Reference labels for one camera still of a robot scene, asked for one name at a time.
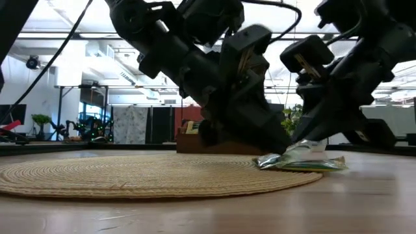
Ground black metal table frame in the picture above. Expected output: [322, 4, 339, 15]
[0, 141, 416, 157]

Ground yellow black tea packets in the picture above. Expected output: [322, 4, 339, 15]
[181, 120, 204, 135]

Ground black computer monitor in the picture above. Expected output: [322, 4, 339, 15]
[0, 103, 27, 127]

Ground small background potted plant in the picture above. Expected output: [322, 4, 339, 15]
[31, 113, 53, 141]

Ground round woven straw placemat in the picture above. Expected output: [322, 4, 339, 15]
[0, 153, 324, 200]

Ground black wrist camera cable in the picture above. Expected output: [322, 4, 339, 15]
[240, 0, 303, 44]

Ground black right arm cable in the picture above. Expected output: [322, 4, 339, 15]
[324, 16, 364, 47]

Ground pale green partition panel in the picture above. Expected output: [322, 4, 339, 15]
[360, 106, 416, 138]

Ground green plant in white pot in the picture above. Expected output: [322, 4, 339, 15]
[281, 103, 328, 152]

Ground grey patterned partition panel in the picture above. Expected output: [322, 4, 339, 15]
[112, 106, 150, 145]

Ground orange partition panel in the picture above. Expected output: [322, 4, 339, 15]
[174, 106, 204, 131]

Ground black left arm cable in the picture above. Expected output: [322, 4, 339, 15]
[0, 0, 94, 126]

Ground black ceiling spotlight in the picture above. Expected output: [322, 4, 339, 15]
[25, 55, 40, 71]

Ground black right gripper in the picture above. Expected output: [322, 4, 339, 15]
[279, 21, 416, 150]

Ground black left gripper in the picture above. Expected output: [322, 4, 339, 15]
[138, 21, 292, 155]

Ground dark partition panel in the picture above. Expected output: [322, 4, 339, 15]
[151, 107, 176, 144]

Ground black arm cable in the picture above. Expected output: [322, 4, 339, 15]
[0, 0, 94, 126]
[324, 16, 364, 47]

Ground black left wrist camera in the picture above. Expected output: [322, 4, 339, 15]
[177, 0, 245, 46]

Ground black background robot rig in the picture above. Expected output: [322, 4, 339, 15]
[50, 116, 115, 143]

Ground brown wooden organizer box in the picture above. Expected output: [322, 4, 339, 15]
[175, 131, 261, 155]

